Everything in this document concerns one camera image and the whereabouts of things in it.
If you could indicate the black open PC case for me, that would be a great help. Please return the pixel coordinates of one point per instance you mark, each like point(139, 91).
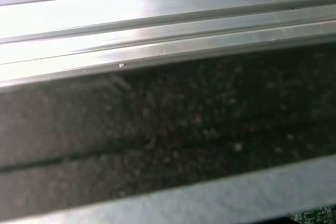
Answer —
point(157, 129)

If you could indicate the green motherboard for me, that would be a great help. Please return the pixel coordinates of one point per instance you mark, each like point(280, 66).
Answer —
point(315, 216)

